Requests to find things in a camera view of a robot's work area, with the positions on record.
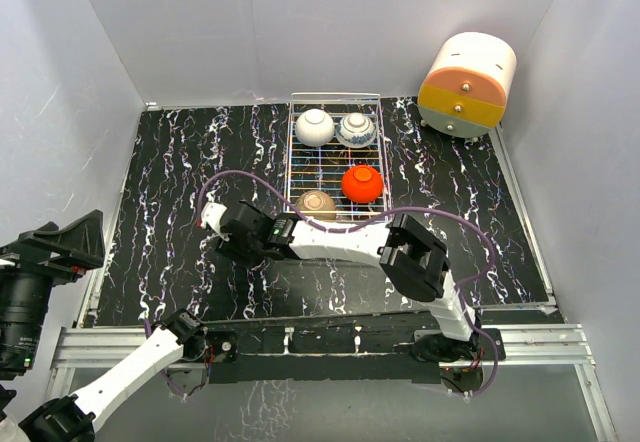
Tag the red bowl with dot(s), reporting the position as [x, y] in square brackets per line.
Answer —
[362, 184]

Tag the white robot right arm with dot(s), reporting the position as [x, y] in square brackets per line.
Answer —
[412, 258]

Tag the black bowl with beige outside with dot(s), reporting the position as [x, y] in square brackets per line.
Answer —
[318, 205]

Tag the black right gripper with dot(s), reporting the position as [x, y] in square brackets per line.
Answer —
[231, 249]

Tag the blue floral porcelain bowl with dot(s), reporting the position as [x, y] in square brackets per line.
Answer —
[356, 130]

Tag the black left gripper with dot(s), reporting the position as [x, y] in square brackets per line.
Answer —
[80, 243]

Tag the white wire dish rack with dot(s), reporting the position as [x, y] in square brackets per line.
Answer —
[323, 168]

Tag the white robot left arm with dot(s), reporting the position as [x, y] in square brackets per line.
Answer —
[81, 414]

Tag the round mini drawer cabinet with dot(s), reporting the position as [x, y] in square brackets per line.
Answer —
[466, 90]

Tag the aluminium frame rail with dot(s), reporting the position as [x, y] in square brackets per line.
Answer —
[524, 345]

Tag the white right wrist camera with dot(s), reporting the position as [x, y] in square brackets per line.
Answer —
[211, 217]

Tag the white bowl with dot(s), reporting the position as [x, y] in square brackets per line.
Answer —
[314, 128]

